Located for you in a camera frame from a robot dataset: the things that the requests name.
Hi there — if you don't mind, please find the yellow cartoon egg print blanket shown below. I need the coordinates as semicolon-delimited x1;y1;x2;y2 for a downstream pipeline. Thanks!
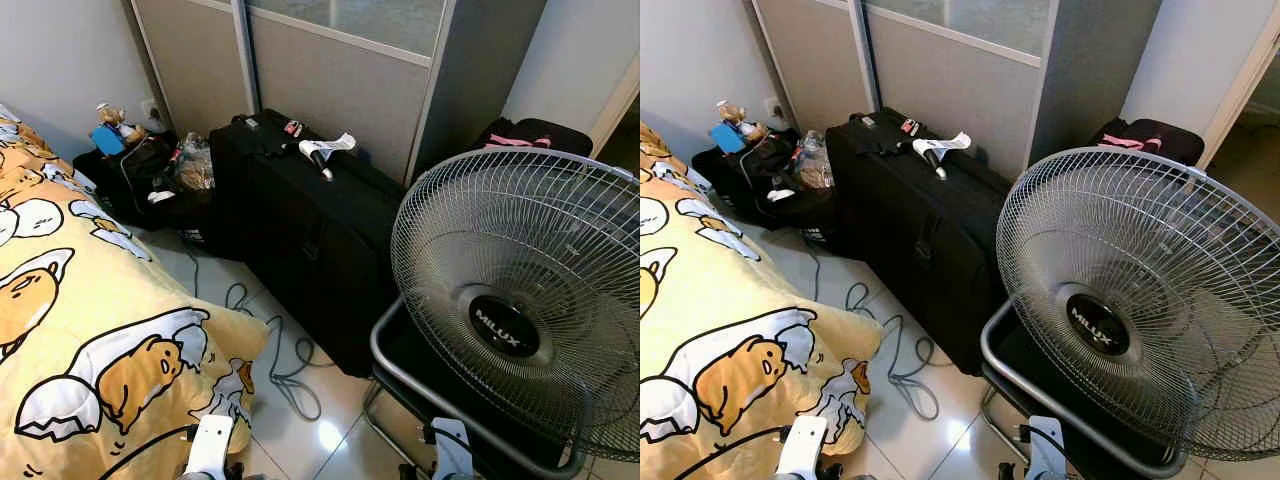
640;120;884;480
0;103;269;480

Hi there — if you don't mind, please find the open black bag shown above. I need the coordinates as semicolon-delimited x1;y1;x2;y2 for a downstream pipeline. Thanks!
690;128;836;231
73;130;216;233

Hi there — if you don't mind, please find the small brown plush toy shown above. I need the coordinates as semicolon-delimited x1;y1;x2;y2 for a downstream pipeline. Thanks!
716;100;769;143
96;102;149;147

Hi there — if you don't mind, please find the crumpled clear plastic bag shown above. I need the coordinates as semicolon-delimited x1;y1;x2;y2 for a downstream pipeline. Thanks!
172;132;216;193
795;130;836;191

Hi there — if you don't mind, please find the large black suitcase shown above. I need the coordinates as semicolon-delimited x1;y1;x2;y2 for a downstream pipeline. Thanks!
208;108;406;379
826;107;1016;377

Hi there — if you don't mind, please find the white paper tag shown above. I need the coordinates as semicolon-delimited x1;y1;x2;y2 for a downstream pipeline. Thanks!
298;132;358;159
912;131;973;157

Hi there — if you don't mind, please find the grey sliding door wardrobe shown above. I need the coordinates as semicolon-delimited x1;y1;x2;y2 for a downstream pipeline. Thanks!
130;0;549;186
750;0;1166;181

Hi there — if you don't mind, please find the beige door frame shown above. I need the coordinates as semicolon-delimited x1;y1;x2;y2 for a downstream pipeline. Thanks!
1200;0;1280;166
588;55;641;156

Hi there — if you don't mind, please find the black bag with pink strap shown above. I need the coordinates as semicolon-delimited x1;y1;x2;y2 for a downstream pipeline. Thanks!
1090;117;1206;167
470;117;594;161

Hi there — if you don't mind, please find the grey wire cage floor fan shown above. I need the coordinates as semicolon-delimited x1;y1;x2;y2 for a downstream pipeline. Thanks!
980;147;1280;480
362;148;641;480

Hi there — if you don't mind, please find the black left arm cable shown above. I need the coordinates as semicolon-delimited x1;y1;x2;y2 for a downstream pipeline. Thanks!
98;425;196;480
700;425;791;480

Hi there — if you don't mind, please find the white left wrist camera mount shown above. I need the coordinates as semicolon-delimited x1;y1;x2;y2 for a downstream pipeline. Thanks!
776;415;830;480
183;414;235;480

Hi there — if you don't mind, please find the light grey right wrist camera mount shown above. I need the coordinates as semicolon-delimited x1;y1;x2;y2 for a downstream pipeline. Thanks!
1020;415;1069;480
430;417;473;480

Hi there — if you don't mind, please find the grey floor cable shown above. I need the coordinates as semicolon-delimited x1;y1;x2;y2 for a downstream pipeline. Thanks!
180;250;336;423
800;250;941;421

